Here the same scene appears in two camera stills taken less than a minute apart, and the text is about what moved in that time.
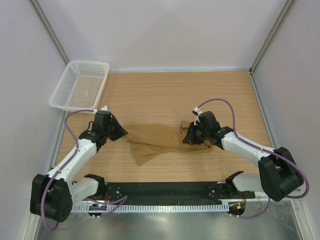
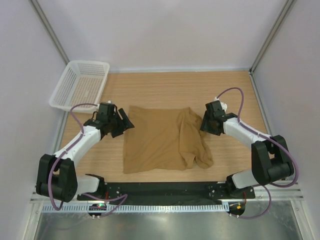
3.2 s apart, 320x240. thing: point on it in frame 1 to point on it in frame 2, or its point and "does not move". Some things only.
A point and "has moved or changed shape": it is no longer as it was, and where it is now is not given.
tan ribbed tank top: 148,141 has moved or changed shape
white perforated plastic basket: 82,86 does not move
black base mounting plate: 183,192 does not move
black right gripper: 190,138 to 204,125
